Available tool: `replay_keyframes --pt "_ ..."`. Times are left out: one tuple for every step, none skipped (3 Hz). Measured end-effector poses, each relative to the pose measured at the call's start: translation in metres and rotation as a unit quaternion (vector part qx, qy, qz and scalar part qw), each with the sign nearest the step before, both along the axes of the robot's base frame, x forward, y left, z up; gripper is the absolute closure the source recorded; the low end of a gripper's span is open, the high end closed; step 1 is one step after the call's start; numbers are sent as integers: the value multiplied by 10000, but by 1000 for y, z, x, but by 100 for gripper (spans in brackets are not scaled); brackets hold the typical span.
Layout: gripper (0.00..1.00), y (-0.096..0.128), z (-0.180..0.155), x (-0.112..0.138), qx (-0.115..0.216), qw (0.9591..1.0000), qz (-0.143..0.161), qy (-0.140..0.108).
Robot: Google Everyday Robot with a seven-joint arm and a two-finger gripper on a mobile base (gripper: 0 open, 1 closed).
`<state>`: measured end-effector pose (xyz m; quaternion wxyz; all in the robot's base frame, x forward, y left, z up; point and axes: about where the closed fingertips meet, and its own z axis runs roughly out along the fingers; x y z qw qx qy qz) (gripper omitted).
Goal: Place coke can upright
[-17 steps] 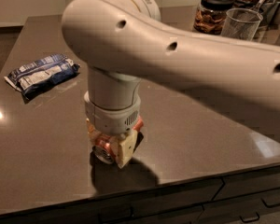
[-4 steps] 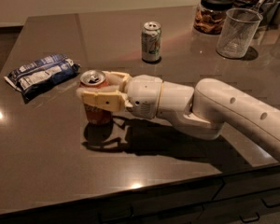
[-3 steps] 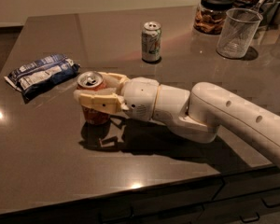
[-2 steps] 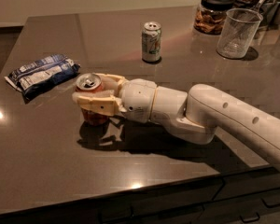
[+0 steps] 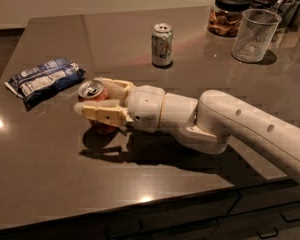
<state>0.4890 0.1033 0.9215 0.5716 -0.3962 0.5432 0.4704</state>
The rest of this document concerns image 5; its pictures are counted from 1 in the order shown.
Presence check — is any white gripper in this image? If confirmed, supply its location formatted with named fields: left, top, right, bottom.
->
left=74, top=77, right=165, bottom=133

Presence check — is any red coke can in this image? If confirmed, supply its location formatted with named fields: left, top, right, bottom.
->
left=78, top=80, right=116, bottom=135

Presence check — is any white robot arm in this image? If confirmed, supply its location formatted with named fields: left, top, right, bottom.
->
left=74, top=78, right=300, bottom=184

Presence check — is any white green soda can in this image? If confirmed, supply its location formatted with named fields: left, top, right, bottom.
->
left=151, top=23, right=173, bottom=67

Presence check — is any blue chip bag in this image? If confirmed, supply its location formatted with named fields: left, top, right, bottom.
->
left=5, top=58, right=86, bottom=107

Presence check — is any glass jar with black lid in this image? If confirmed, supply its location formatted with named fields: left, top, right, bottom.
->
left=207, top=0, right=251, bottom=37

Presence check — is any dark drawer cabinet front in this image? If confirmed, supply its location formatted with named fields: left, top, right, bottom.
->
left=0, top=179, right=300, bottom=240

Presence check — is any black drawer handle left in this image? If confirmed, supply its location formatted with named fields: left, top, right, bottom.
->
left=105, top=220, right=143, bottom=240

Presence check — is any black drawer handle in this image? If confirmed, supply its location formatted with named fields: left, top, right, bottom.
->
left=105, top=220, right=143, bottom=240
left=280, top=208, right=300, bottom=223
left=256, top=227, right=279, bottom=240

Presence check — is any black drawer handle lower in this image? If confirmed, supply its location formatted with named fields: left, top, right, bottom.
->
left=256, top=227, right=279, bottom=240

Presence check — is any black drawer handle right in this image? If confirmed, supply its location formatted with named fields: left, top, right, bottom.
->
left=280, top=208, right=300, bottom=223

